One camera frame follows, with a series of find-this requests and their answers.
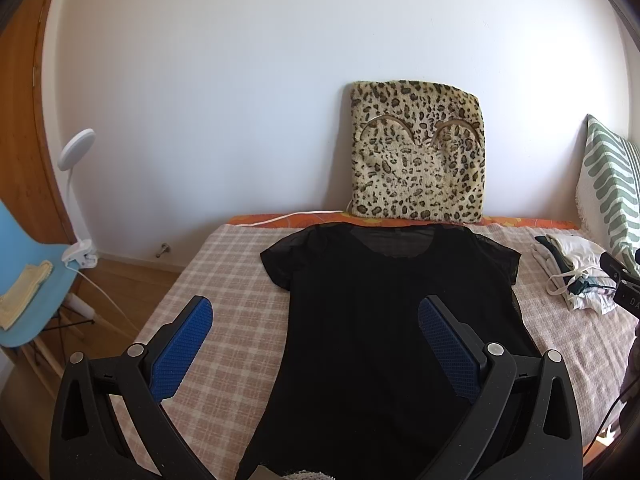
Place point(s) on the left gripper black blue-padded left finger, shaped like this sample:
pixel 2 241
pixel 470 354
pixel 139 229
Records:
pixel 87 441

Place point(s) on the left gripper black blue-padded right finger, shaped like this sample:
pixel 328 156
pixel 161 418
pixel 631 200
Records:
pixel 523 420

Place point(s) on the black t-shirt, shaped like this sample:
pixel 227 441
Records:
pixel 359 393

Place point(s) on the pile of folded light clothes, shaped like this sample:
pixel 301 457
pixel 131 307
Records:
pixel 572 266

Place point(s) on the green white striped pillow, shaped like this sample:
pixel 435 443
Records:
pixel 607 193

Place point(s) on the pink checkered bed blanket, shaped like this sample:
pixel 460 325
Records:
pixel 221 399

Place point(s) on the yellow folded cloth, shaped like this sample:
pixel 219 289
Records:
pixel 16 299

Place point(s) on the blue plastic chair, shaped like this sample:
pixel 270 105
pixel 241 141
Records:
pixel 19 249

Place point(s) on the leopard print cushion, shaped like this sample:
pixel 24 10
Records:
pixel 418 152

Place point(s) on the wooden door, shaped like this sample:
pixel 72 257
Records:
pixel 28 186

